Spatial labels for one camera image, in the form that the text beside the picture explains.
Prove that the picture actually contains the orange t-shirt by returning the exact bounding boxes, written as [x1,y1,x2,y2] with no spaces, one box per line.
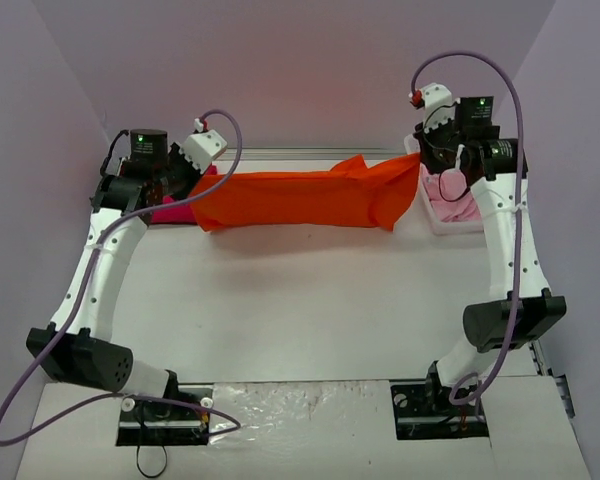
[190,154,420,231]

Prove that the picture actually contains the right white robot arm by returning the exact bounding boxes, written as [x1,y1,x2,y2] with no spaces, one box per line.
[411,83,567,413]

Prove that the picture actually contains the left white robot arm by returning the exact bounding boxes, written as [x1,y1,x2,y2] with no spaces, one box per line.
[26,129,201,418]

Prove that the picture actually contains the white plastic basket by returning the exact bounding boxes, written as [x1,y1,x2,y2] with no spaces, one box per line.
[403,132,485,237]

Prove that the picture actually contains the folded magenta t-shirt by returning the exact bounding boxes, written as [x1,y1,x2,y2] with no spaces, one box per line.
[151,165,218,225]

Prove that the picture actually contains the pink t-shirt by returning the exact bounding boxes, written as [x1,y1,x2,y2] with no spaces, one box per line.
[420,165,480,223]

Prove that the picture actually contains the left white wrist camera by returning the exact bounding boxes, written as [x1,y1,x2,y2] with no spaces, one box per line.
[181,130,227,173]

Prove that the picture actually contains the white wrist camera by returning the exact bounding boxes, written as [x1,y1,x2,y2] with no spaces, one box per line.
[181,130,227,173]
[410,83,456,133]

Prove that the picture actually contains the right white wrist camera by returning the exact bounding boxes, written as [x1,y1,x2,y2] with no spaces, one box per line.
[410,83,456,133]

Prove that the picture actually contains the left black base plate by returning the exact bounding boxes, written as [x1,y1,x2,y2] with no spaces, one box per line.
[115,398,210,447]

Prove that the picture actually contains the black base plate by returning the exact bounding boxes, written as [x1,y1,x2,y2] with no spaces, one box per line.
[390,380,489,441]
[115,398,210,447]

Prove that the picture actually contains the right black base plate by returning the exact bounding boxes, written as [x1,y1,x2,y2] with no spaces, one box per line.
[390,380,489,441]

